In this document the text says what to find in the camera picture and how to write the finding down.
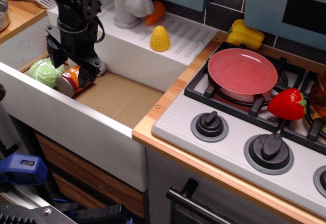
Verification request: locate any black stove knob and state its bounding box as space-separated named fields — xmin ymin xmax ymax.
xmin=244 ymin=133 xmax=294 ymax=175
xmin=191 ymin=111 xmax=229 ymax=143
xmin=313 ymin=166 xmax=326 ymax=198

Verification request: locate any grey toy faucet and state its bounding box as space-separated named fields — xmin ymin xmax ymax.
xmin=114 ymin=0 xmax=154 ymax=29

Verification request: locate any silver metal pot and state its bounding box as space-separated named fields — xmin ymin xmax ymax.
xmin=0 ymin=0 xmax=10 ymax=32

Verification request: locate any middle black stove knob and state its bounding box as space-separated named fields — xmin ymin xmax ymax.
xmin=244 ymin=133 xmax=294 ymax=175

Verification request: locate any white toy sink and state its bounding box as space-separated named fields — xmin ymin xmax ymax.
xmin=1 ymin=0 xmax=217 ymax=192

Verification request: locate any amber glass jar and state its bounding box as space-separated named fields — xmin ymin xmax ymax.
xmin=310 ymin=73 xmax=325 ymax=122

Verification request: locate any orange toy can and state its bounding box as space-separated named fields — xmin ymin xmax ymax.
xmin=56 ymin=65 xmax=85 ymax=97

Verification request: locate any left black stove knob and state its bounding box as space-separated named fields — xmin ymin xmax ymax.
xmin=191 ymin=111 xmax=229 ymax=143

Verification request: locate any grey toy stove top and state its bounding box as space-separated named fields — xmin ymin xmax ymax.
xmin=152 ymin=42 xmax=325 ymax=217

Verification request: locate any wooden drawer front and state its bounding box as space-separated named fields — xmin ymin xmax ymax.
xmin=35 ymin=132 xmax=146 ymax=223

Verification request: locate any green toy cabbage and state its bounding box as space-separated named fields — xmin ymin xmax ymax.
xmin=28 ymin=58 xmax=65 ymax=88

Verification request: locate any right black stove knob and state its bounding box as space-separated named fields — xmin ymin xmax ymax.
xmin=313 ymin=166 xmax=326 ymax=198

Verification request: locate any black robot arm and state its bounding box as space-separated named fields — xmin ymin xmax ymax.
xmin=46 ymin=0 xmax=104 ymax=89

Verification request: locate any blue clamp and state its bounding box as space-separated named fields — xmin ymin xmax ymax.
xmin=1 ymin=153 xmax=48 ymax=187

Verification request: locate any yellow toy bell pepper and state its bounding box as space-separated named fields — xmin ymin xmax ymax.
xmin=227 ymin=19 xmax=265 ymax=51

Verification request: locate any pink plastic plate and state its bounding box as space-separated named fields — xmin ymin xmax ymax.
xmin=207 ymin=48 xmax=278 ymax=95

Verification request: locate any orange toy carrot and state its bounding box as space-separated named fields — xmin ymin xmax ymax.
xmin=145 ymin=0 xmax=166 ymax=26

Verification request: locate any black burner grate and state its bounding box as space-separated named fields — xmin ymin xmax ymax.
xmin=184 ymin=57 xmax=325 ymax=154

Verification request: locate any white toy item behind gripper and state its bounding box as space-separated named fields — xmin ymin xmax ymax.
xmin=97 ymin=62 xmax=106 ymax=77

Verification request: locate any yellow toy corn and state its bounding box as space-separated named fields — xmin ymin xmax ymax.
xmin=150 ymin=25 xmax=171 ymax=52

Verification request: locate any black oven door handle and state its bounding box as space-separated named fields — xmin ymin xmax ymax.
xmin=166 ymin=178 xmax=235 ymax=223

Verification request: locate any red toy strawberry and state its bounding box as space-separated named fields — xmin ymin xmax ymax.
xmin=267 ymin=88 xmax=307 ymax=121

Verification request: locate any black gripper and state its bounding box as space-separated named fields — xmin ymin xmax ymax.
xmin=46 ymin=17 xmax=105 ymax=89

